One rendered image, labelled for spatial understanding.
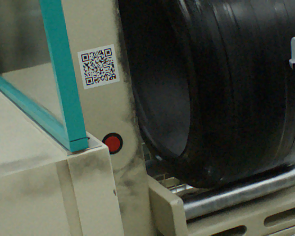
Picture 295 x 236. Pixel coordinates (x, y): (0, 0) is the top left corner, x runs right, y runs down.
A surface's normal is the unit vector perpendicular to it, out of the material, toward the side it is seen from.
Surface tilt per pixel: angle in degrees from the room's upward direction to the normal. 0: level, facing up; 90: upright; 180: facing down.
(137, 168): 90
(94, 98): 90
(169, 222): 90
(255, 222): 90
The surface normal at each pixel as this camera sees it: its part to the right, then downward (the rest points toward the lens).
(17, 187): 0.36, 0.20
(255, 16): 0.26, -0.21
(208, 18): -0.44, -0.04
